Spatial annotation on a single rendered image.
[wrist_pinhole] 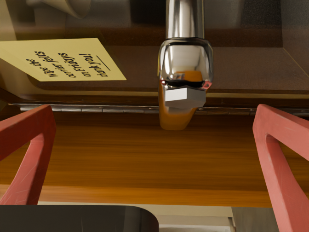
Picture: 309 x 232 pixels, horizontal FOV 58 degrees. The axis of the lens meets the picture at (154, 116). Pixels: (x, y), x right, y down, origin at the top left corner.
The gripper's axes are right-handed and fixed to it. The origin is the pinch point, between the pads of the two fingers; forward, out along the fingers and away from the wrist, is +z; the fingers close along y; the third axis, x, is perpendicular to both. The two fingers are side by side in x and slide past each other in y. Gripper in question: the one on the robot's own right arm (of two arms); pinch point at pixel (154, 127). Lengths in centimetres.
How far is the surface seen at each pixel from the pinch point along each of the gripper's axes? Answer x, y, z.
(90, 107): 11.4, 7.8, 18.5
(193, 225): 97, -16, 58
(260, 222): 59, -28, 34
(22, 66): 1.4, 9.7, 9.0
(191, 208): 92, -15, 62
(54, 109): 12.2, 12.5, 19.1
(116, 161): 17.7, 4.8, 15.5
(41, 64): 1.1, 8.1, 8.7
